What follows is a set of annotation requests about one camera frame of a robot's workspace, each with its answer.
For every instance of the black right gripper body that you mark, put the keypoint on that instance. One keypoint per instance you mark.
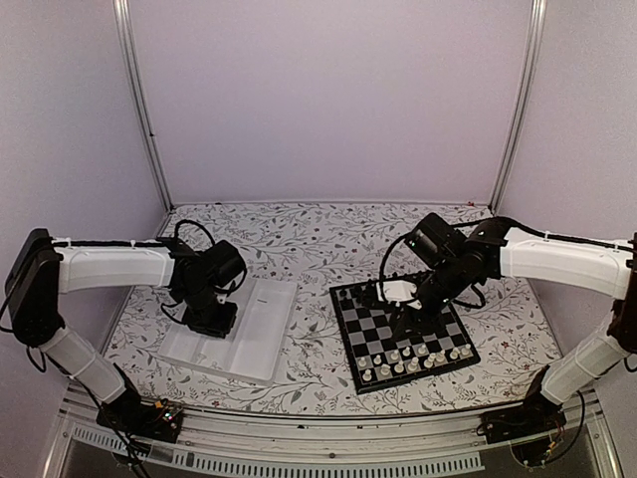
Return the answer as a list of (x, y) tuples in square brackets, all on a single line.
[(449, 281)]

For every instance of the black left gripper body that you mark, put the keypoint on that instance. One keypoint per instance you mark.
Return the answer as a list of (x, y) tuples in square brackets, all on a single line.
[(203, 315)]

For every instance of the black white chessboard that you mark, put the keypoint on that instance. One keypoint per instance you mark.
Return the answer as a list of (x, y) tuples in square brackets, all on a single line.
[(383, 352)]

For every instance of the white plastic tray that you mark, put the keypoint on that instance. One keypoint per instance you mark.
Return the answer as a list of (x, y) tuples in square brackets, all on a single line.
[(252, 350)]

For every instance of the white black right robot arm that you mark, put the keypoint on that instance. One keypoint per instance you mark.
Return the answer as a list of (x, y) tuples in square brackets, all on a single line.
[(586, 286)]

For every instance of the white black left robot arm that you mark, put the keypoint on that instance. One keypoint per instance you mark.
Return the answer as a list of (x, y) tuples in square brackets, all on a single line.
[(52, 276)]

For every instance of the floral patterned table mat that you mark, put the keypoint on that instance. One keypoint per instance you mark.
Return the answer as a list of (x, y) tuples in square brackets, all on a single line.
[(319, 246)]

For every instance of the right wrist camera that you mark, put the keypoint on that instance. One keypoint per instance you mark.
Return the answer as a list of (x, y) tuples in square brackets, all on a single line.
[(398, 292)]

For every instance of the aluminium front rail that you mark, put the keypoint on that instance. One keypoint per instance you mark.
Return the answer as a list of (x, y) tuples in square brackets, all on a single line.
[(228, 443)]

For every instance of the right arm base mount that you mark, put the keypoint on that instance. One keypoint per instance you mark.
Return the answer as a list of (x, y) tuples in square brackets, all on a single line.
[(537, 421)]

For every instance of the right aluminium frame post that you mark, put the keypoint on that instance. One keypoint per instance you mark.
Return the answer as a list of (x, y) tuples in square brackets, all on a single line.
[(523, 96)]

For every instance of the aluminium frame post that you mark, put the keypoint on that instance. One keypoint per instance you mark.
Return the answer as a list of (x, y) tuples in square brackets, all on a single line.
[(125, 34), (523, 96)]

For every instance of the left aluminium frame post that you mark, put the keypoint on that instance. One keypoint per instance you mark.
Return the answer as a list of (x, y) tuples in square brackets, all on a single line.
[(125, 34)]

